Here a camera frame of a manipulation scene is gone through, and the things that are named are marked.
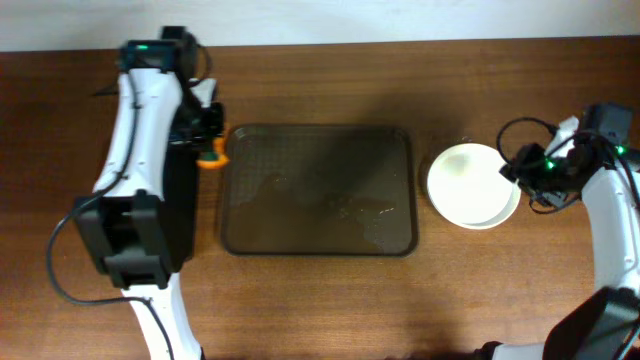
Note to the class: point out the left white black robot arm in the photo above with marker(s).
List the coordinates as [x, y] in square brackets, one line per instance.
[139, 223]

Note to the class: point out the black plastic tray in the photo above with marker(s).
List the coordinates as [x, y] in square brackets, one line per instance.
[180, 188]

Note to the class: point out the brown serving tray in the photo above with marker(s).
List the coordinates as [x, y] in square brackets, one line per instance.
[319, 190]

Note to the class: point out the pale green plate with ketchup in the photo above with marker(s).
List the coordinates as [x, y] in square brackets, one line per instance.
[475, 202]

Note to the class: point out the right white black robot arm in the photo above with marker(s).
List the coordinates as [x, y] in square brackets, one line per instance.
[606, 325]

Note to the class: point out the cream plate with ketchup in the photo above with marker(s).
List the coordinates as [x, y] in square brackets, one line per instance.
[469, 159]

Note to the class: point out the orange green sponge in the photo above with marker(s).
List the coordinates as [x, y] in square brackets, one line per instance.
[216, 158]

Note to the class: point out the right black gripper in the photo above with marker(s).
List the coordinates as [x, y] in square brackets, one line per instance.
[523, 170]

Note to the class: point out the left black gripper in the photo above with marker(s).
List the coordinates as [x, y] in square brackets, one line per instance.
[210, 138]

